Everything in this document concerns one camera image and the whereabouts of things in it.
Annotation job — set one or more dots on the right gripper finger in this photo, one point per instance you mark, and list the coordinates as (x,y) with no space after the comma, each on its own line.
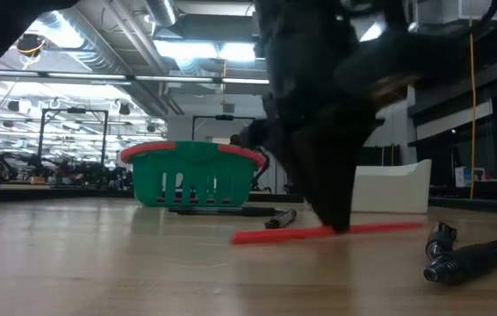
(332,175)

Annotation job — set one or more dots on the white plastic bin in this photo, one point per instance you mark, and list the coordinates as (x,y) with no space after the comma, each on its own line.
(393,188)

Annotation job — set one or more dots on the orange pencil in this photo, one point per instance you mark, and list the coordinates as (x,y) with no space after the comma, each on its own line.
(283,234)

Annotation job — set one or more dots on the teal basket orange rim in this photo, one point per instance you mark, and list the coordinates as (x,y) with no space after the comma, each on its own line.
(196,153)

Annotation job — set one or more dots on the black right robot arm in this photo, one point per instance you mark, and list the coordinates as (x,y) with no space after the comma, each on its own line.
(310,44)

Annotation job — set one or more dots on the person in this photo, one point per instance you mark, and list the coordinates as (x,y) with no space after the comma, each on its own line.
(235,140)

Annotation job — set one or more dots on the white box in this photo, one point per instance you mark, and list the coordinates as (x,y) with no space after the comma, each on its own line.
(463,176)

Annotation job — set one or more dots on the bright ceiling light panel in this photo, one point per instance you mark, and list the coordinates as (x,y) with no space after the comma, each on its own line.
(196,49)

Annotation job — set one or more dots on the long ceiling light bar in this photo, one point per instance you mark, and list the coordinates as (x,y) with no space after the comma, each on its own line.
(165,79)

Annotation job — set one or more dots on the white ceiling unit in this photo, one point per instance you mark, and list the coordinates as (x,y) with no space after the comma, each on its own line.
(481,9)

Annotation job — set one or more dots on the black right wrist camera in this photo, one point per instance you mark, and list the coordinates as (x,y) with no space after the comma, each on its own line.
(255,134)

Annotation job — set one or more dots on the small black station frame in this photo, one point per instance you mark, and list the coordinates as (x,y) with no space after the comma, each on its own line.
(224,117)

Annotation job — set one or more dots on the silver ceiling duct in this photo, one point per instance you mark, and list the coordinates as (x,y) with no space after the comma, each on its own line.
(160,11)

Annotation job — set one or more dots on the large black station frame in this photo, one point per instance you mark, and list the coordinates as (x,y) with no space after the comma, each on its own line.
(73,110)

